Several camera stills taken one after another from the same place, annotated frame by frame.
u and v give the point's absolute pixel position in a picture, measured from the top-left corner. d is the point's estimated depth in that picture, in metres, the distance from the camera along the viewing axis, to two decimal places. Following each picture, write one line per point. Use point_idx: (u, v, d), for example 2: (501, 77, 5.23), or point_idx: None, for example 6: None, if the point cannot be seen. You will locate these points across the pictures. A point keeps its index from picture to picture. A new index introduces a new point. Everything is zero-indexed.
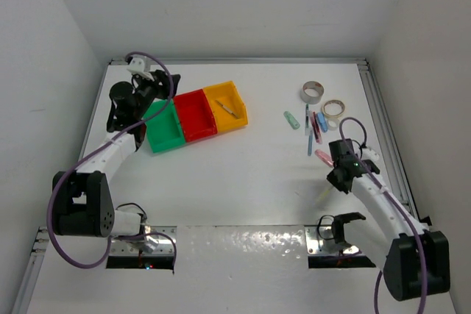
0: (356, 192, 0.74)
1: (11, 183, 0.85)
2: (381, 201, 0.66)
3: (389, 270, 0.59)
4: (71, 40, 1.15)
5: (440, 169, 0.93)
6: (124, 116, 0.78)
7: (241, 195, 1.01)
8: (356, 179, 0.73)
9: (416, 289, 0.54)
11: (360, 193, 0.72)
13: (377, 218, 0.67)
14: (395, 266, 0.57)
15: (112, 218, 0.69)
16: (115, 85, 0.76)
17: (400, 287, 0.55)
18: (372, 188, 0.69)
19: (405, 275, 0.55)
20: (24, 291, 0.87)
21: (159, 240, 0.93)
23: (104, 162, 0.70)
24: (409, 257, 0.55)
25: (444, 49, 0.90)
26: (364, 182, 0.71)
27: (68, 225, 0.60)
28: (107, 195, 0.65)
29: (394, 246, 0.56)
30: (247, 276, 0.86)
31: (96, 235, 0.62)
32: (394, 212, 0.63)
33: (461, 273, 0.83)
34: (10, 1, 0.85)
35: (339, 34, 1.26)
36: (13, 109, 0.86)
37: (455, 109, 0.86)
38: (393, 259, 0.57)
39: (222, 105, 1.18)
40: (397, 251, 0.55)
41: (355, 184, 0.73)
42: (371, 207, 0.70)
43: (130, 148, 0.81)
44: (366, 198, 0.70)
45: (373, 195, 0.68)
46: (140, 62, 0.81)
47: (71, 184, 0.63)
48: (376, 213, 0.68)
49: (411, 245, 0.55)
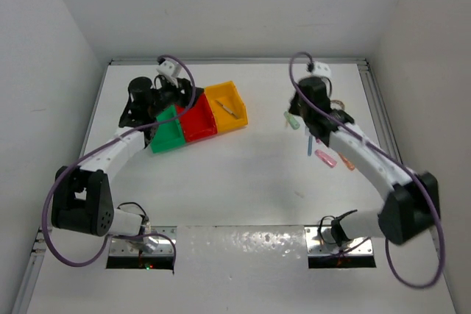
0: (333, 145, 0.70)
1: (11, 182, 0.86)
2: (365, 153, 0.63)
3: (385, 220, 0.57)
4: (72, 41, 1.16)
5: (440, 168, 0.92)
6: (138, 111, 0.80)
7: (240, 194, 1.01)
8: (333, 132, 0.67)
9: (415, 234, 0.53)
11: (340, 148, 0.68)
13: (363, 168, 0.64)
14: (392, 214, 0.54)
15: (112, 217, 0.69)
16: (137, 80, 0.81)
17: (399, 233, 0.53)
18: (353, 140, 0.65)
19: (405, 220, 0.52)
20: (24, 290, 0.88)
21: (159, 240, 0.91)
23: (108, 160, 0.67)
24: (408, 203, 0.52)
25: (442, 47, 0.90)
26: (343, 135, 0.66)
27: (65, 220, 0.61)
28: (108, 195, 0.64)
29: (391, 195, 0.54)
30: (248, 276, 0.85)
31: (93, 234, 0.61)
32: (380, 162, 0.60)
33: (463, 273, 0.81)
34: (11, 2, 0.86)
35: (338, 34, 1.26)
36: (13, 109, 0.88)
37: (454, 106, 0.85)
38: (389, 208, 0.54)
39: (222, 105, 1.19)
40: (394, 199, 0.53)
41: (332, 139, 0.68)
42: (352, 159, 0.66)
43: (140, 145, 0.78)
44: (347, 151, 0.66)
45: (356, 148, 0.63)
46: (171, 66, 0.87)
47: (74, 180, 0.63)
48: (360, 165, 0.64)
49: (406, 192, 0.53)
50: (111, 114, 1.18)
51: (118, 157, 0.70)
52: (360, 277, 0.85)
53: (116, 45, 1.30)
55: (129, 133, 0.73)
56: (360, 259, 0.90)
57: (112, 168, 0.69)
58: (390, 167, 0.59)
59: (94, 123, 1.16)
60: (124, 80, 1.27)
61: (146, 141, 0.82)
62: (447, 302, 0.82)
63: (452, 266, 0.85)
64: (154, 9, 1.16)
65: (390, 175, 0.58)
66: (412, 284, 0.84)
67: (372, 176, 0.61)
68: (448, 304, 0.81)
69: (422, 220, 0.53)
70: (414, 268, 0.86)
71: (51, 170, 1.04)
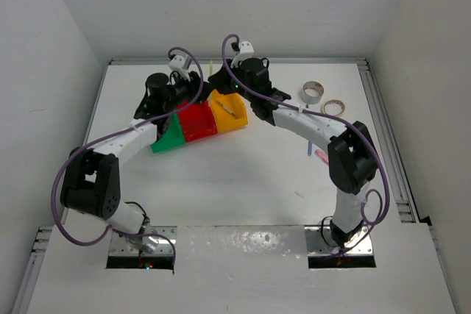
0: (279, 123, 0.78)
1: (11, 182, 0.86)
2: (305, 119, 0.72)
3: (335, 176, 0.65)
4: (72, 41, 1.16)
5: (440, 168, 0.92)
6: (153, 106, 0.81)
7: (241, 194, 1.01)
8: (274, 111, 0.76)
9: (362, 177, 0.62)
11: (283, 123, 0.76)
13: (306, 135, 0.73)
14: (338, 167, 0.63)
15: (118, 204, 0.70)
16: (154, 75, 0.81)
17: (349, 181, 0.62)
18: (291, 112, 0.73)
19: (349, 168, 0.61)
20: (24, 290, 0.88)
21: (159, 240, 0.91)
23: (121, 146, 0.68)
24: (346, 151, 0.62)
25: (441, 46, 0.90)
26: (282, 110, 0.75)
27: (73, 199, 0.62)
28: (117, 180, 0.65)
29: (331, 150, 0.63)
30: (248, 276, 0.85)
31: (98, 215, 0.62)
32: (318, 123, 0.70)
33: (463, 273, 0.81)
34: (10, 1, 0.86)
35: (338, 34, 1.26)
36: (13, 108, 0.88)
37: (454, 106, 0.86)
38: (334, 163, 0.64)
39: (222, 105, 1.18)
40: (334, 149, 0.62)
41: (274, 117, 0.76)
42: (296, 128, 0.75)
43: (153, 138, 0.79)
44: (289, 123, 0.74)
45: (295, 118, 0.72)
46: (181, 59, 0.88)
47: (87, 162, 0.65)
48: (303, 132, 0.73)
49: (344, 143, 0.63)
50: (112, 114, 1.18)
51: (130, 145, 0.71)
52: (359, 276, 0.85)
53: (117, 45, 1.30)
55: (143, 124, 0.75)
56: (360, 259, 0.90)
57: (124, 156, 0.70)
58: (326, 126, 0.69)
59: (95, 123, 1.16)
60: (124, 80, 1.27)
61: (159, 136, 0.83)
62: (447, 301, 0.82)
63: (452, 266, 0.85)
64: (154, 8, 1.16)
65: (327, 132, 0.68)
66: (412, 283, 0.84)
67: (316, 139, 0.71)
68: (447, 305, 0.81)
69: (364, 164, 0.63)
70: (414, 268, 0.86)
71: (51, 170, 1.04)
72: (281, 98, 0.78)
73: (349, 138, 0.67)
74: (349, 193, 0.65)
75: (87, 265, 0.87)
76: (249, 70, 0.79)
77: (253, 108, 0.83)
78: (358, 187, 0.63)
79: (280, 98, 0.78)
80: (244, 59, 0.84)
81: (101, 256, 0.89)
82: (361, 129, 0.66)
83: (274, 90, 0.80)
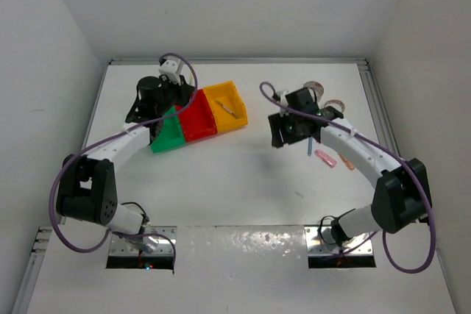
0: (325, 141, 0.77)
1: (10, 182, 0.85)
2: (355, 145, 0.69)
3: (377, 210, 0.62)
4: (71, 40, 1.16)
5: (440, 168, 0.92)
6: (145, 109, 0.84)
7: (241, 194, 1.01)
8: (323, 129, 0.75)
9: (408, 218, 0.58)
11: (331, 142, 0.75)
13: (352, 159, 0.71)
14: (385, 204, 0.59)
15: (115, 208, 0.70)
16: (145, 79, 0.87)
17: (393, 221, 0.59)
18: (342, 134, 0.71)
19: (396, 207, 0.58)
20: (24, 290, 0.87)
21: (159, 240, 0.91)
23: (115, 151, 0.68)
24: (397, 190, 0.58)
25: (442, 47, 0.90)
26: (332, 131, 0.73)
27: (70, 208, 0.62)
28: (112, 185, 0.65)
29: (381, 184, 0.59)
30: (248, 277, 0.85)
31: (96, 221, 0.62)
32: (370, 152, 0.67)
33: (464, 273, 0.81)
34: (11, 2, 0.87)
35: (338, 34, 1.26)
36: (12, 108, 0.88)
37: (455, 106, 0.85)
38: (381, 198, 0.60)
39: (222, 105, 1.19)
40: (385, 187, 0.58)
41: (324, 134, 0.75)
42: (344, 151, 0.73)
43: (145, 141, 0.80)
44: (338, 144, 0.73)
45: (346, 141, 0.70)
46: (174, 65, 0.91)
47: (81, 168, 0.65)
48: (350, 156, 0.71)
49: (396, 181, 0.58)
50: (111, 114, 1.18)
51: (124, 150, 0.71)
52: (360, 277, 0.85)
53: (116, 45, 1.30)
55: (135, 127, 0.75)
56: (361, 259, 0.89)
57: (118, 160, 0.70)
58: (378, 157, 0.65)
59: (95, 123, 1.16)
60: (124, 80, 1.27)
61: (151, 138, 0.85)
62: (447, 301, 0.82)
63: (452, 267, 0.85)
64: (154, 8, 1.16)
65: (377, 163, 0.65)
66: (413, 283, 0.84)
67: (361, 166, 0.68)
68: (447, 306, 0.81)
69: (413, 207, 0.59)
70: (414, 268, 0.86)
71: (51, 170, 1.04)
72: (332, 116, 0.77)
73: (402, 174, 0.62)
74: (388, 232, 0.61)
75: (87, 265, 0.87)
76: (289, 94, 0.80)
77: (299, 127, 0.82)
78: (402, 228, 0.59)
79: (332, 115, 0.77)
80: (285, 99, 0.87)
81: (100, 257, 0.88)
82: (420, 168, 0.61)
83: (323, 108, 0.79)
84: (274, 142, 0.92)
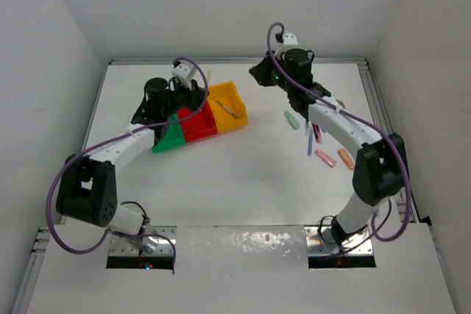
0: (312, 118, 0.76)
1: (11, 182, 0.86)
2: (339, 120, 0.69)
3: (358, 184, 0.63)
4: (71, 40, 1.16)
5: (440, 167, 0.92)
6: (151, 110, 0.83)
7: (241, 194, 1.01)
8: (310, 106, 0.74)
9: (385, 190, 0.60)
11: (317, 119, 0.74)
13: (338, 137, 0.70)
14: (363, 175, 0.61)
15: (115, 209, 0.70)
16: (153, 80, 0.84)
17: (371, 192, 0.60)
18: (328, 111, 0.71)
19: (374, 178, 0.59)
20: (25, 290, 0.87)
21: (160, 240, 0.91)
23: (117, 153, 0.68)
24: (375, 160, 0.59)
25: (442, 47, 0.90)
26: (319, 106, 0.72)
27: (70, 208, 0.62)
28: (113, 187, 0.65)
29: (360, 156, 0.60)
30: (248, 276, 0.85)
31: (94, 223, 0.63)
32: (354, 127, 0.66)
33: (464, 273, 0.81)
34: (10, 1, 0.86)
35: (339, 34, 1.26)
36: (13, 108, 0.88)
37: (456, 104, 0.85)
38: (360, 168, 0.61)
39: (222, 105, 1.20)
40: (363, 155, 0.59)
41: (310, 112, 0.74)
42: (329, 127, 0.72)
43: (149, 143, 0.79)
44: (324, 122, 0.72)
45: (330, 117, 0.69)
46: (185, 69, 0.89)
47: (82, 169, 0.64)
48: (335, 132, 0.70)
49: (374, 151, 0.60)
50: (111, 115, 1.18)
51: (126, 151, 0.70)
52: (360, 277, 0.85)
53: (117, 45, 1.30)
55: (140, 129, 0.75)
56: (361, 259, 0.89)
57: (120, 162, 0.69)
58: (360, 132, 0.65)
59: (95, 123, 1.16)
60: (124, 80, 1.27)
61: (157, 140, 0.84)
62: (447, 302, 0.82)
63: (452, 266, 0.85)
64: (154, 8, 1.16)
65: (360, 137, 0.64)
66: (412, 282, 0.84)
67: (346, 141, 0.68)
68: (447, 306, 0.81)
69: (391, 181, 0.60)
70: (414, 268, 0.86)
71: (51, 169, 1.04)
72: (321, 94, 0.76)
73: (383, 149, 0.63)
74: (366, 202, 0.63)
75: (87, 265, 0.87)
76: (292, 59, 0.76)
77: (289, 98, 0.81)
78: (380, 199, 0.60)
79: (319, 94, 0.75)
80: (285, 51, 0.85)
81: (100, 256, 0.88)
82: (398, 142, 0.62)
83: (315, 84, 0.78)
84: (258, 77, 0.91)
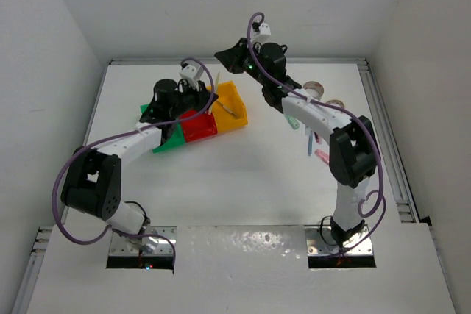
0: (286, 111, 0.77)
1: (11, 182, 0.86)
2: (310, 109, 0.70)
3: (333, 166, 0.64)
4: (71, 40, 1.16)
5: (440, 167, 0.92)
6: (160, 110, 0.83)
7: (241, 194, 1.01)
8: (283, 98, 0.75)
9: (360, 170, 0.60)
11: (291, 112, 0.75)
13: (311, 126, 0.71)
14: (337, 158, 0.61)
15: (118, 205, 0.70)
16: (163, 81, 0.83)
17: (346, 173, 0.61)
18: (299, 101, 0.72)
19: (347, 159, 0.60)
20: (25, 290, 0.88)
21: (160, 240, 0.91)
23: (124, 148, 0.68)
24: (348, 143, 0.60)
25: (441, 46, 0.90)
26: (291, 99, 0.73)
27: (73, 199, 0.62)
28: (118, 182, 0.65)
29: (333, 140, 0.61)
30: (248, 276, 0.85)
31: (97, 216, 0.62)
32: (324, 114, 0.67)
33: (463, 273, 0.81)
34: (10, 1, 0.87)
35: (338, 34, 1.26)
36: (13, 107, 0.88)
37: (456, 104, 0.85)
38: (334, 153, 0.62)
39: (222, 105, 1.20)
40: (335, 139, 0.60)
41: (284, 104, 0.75)
42: (302, 118, 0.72)
43: (156, 143, 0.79)
44: (297, 112, 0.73)
45: (302, 106, 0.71)
46: (193, 70, 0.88)
47: (89, 161, 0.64)
48: (308, 122, 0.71)
49: (344, 134, 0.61)
50: (111, 115, 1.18)
51: (135, 147, 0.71)
52: (360, 277, 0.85)
53: (117, 45, 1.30)
55: (148, 128, 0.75)
56: (361, 259, 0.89)
57: (126, 157, 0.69)
58: (331, 118, 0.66)
59: (95, 123, 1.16)
60: (124, 80, 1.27)
61: (163, 140, 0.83)
62: (447, 301, 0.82)
63: (452, 266, 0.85)
64: (154, 8, 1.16)
65: (332, 122, 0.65)
66: (412, 282, 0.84)
67: (319, 129, 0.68)
68: (447, 306, 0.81)
69: (365, 160, 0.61)
70: (413, 267, 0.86)
71: (51, 169, 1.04)
72: (292, 87, 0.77)
73: (353, 132, 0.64)
74: (344, 184, 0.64)
75: (87, 265, 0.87)
76: (268, 56, 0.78)
77: (263, 92, 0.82)
78: (355, 179, 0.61)
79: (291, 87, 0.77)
80: (261, 40, 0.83)
81: (101, 256, 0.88)
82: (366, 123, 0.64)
83: (287, 79, 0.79)
84: (225, 60, 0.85)
